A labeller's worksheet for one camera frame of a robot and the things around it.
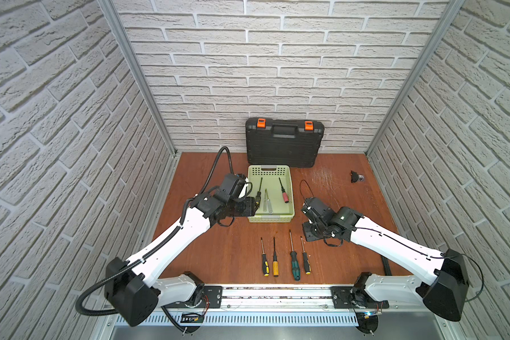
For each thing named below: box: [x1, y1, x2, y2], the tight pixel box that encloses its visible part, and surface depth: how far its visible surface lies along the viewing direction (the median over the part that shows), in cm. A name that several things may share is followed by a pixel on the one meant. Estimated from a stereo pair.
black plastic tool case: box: [245, 117, 326, 168], surface depth 99 cm
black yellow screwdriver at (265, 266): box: [259, 236, 270, 277], surface depth 81 cm
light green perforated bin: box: [247, 164, 296, 224], surface depth 105 cm
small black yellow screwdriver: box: [300, 235, 312, 275], surface depth 82 cm
